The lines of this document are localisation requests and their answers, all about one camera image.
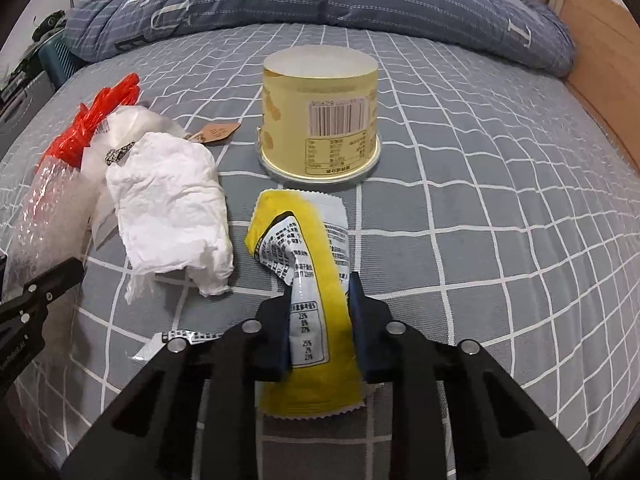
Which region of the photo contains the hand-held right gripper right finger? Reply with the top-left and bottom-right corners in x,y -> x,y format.
347,271 -> 593,480

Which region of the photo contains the crumpled white tissue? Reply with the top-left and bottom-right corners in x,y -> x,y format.
105,132 -> 235,306

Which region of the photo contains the grey checked bed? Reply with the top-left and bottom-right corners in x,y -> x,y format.
0,22 -> 640,480

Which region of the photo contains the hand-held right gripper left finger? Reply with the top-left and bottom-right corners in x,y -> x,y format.
60,296 -> 296,480

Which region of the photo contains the clear bubble wrap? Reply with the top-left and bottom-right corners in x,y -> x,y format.
7,157 -> 108,281

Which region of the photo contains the teal suitcase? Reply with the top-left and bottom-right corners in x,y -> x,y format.
37,35 -> 83,88

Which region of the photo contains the grey suitcase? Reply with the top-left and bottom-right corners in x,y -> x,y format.
0,67 -> 56,156

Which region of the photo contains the dark cloth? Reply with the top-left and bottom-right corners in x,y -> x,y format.
30,7 -> 68,43

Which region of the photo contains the red plastic bag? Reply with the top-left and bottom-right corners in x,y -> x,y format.
39,72 -> 141,168

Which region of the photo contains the white plastic drawstring bag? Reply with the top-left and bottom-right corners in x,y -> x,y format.
80,105 -> 242,251

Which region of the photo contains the yellow paper tub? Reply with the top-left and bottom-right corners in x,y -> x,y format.
257,46 -> 382,181

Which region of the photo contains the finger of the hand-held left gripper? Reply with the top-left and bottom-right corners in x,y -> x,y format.
0,257 -> 86,336

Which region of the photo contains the wooden headboard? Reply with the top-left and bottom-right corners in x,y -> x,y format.
557,0 -> 640,171

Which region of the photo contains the white printed wrapper scrap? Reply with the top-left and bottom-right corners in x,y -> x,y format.
131,330 -> 226,362

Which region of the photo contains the yellow snack wrapper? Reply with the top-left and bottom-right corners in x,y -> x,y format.
243,189 -> 367,418

